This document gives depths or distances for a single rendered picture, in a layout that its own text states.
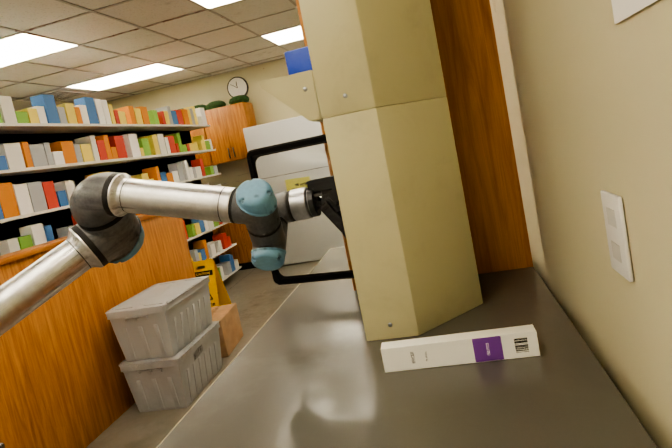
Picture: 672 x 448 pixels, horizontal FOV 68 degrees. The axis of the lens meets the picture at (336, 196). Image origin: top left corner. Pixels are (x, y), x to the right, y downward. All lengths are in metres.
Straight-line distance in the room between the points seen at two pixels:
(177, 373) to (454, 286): 2.37
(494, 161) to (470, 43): 0.31
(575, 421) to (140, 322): 2.75
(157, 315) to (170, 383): 0.42
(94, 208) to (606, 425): 0.99
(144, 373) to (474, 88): 2.63
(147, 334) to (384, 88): 2.52
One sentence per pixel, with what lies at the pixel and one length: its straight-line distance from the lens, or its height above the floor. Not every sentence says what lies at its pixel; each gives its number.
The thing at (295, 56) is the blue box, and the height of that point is 1.58.
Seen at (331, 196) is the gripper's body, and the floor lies 1.24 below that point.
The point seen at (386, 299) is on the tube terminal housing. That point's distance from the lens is 1.05.
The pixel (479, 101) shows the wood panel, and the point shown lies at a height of 1.39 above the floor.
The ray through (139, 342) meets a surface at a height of 0.44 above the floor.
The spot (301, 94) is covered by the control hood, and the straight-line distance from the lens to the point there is 1.02.
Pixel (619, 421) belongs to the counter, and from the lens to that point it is 0.78.
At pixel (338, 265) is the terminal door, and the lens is 1.38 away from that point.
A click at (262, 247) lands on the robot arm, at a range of 1.09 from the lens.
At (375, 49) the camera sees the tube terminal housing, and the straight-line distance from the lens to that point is 1.02.
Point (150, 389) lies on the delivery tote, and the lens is 3.40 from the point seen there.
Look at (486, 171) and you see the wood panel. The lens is 1.37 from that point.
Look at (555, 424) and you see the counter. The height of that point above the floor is 0.94.
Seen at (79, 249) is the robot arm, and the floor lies 1.24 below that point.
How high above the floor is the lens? 1.35
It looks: 6 degrees down
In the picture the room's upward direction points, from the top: 11 degrees counter-clockwise
